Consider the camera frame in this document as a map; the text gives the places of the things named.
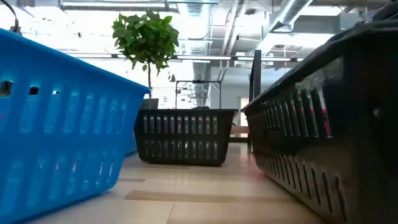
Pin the black plastic slotted basket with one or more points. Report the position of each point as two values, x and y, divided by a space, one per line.
183 152
326 155

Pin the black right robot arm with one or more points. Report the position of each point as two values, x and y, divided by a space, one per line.
387 11

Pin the green leafy potted tree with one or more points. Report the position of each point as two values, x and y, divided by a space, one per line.
146 37

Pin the black aluminium table frame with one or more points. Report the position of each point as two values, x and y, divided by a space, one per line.
239 140

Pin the wooden shelf black metal frame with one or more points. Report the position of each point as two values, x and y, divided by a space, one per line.
257 74

